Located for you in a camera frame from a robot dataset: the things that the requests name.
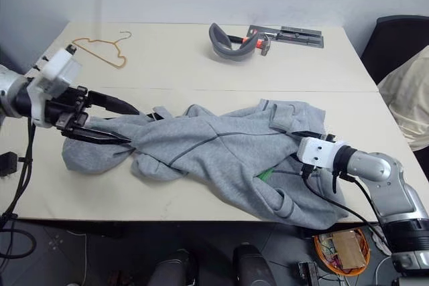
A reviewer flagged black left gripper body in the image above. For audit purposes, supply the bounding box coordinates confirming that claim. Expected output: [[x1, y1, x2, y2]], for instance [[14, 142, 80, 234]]
[[44, 86, 91, 139]]

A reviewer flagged red and black hand tool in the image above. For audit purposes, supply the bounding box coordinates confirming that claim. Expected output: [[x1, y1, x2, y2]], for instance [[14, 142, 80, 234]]
[[230, 33, 273, 55]]

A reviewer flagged orange basket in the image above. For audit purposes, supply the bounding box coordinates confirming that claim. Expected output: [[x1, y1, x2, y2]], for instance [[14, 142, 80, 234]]
[[312, 226, 371, 277]]

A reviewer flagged black floor device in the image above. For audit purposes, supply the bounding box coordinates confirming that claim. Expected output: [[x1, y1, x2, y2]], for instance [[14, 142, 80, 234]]
[[297, 260, 320, 286]]

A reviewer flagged gold wire clothes hanger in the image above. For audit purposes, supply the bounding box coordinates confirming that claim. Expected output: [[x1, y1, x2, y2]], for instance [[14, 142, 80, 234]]
[[71, 30, 133, 70]]

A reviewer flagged small black box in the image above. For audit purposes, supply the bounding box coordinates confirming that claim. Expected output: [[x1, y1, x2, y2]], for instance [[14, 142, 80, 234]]
[[0, 151, 18, 177]]

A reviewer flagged brown cardboard piece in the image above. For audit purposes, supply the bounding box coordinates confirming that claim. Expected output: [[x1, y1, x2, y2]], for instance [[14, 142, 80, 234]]
[[329, 231, 365, 269]]

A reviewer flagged black chair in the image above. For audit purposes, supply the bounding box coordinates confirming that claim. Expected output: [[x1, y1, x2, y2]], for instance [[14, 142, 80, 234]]
[[359, 14, 429, 86]]

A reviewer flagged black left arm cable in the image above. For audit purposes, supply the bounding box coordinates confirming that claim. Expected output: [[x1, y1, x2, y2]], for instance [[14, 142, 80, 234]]
[[0, 121, 38, 267]]

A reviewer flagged dark rounded shape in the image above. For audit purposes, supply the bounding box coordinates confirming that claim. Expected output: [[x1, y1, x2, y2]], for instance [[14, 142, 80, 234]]
[[232, 242, 273, 286], [151, 248, 199, 286]]

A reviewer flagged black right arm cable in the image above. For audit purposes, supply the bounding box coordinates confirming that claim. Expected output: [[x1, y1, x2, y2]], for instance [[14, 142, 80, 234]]
[[300, 164, 391, 250]]

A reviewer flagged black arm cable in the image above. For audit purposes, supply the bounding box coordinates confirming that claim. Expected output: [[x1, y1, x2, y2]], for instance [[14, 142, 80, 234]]
[[0, 121, 38, 267], [300, 164, 391, 250]]

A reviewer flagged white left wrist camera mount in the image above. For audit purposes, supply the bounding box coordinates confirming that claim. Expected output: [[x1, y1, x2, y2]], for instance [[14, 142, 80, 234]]
[[25, 48, 83, 129]]

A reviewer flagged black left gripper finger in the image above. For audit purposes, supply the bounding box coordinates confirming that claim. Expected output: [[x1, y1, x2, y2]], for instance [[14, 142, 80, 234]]
[[71, 126, 132, 145], [86, 90, 140, 115]]

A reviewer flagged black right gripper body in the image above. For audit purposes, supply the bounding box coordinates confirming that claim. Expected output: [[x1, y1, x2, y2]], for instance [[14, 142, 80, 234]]
[[290, 129, 336, 143]]

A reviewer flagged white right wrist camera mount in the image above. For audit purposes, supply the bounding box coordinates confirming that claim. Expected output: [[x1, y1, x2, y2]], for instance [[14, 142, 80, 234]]
[[297, 136, 345, 169]]

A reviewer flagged gray curved headband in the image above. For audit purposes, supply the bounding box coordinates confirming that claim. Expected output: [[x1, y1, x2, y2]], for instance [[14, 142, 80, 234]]
[[208, 22, 259, 64]]

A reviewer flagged gray zip jacket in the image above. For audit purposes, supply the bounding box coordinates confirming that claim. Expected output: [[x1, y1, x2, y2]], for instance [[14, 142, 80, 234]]
[[62, 98, 350, 232]]

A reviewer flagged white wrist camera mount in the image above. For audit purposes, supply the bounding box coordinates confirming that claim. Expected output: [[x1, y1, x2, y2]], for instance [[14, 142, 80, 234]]
[[25, 48, 83, 129], [297, 136, 345, 169]]

